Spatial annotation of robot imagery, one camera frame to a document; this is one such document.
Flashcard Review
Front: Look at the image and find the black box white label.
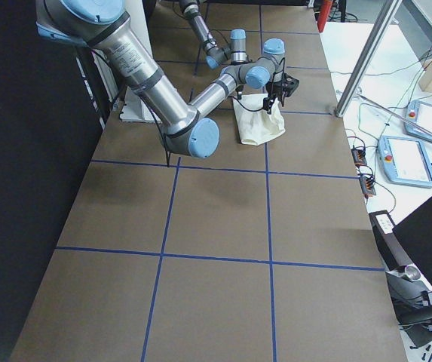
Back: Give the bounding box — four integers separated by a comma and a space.
369, 210, 413, 271

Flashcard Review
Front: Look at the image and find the orange connector block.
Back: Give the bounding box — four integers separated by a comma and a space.
359, 173, 376, 199
351, 147, 368, 167

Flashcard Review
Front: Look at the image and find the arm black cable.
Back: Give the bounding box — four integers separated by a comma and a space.
158, 56, 288, 167

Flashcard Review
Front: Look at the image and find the red cylinder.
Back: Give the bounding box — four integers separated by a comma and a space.
317, 0, 333, 33

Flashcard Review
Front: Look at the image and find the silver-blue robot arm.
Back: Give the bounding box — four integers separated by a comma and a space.
179, 0, 249, 69
35, 1, 299, 158

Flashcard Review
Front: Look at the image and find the orange connector block near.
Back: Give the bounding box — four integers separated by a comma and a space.
359, 173, 376, 199

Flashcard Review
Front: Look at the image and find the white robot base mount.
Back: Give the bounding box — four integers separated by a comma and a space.
120, 86, 160, 123

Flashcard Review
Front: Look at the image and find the cream long-sleeve t-shirt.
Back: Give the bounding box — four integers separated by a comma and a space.
232, 94, 286, 146

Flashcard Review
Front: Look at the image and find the near teach pendant tablet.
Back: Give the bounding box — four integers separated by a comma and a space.
378, 136, 432, 189

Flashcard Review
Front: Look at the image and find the aluminium frame post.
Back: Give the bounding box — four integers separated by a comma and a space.
334, 0, 402, 118

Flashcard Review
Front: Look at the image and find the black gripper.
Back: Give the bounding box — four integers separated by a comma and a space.
236, 85, 244, 99
262, 81, 285, 114

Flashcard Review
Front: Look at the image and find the far teach pendant tablet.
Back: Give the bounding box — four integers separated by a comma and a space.
405, 100, 432, 142

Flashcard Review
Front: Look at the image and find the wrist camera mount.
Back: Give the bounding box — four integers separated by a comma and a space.
281, 73, 299, 97

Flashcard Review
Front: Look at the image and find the orange connector block far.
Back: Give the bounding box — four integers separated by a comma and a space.
351, 147, 368, 167

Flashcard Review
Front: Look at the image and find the silver metal cup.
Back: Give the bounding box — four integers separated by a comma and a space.
394, 265, 421, 282

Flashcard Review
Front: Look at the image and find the teach pendant tablet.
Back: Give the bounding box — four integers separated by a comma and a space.
405, 100, 432, 142
378, 136, 432, 189

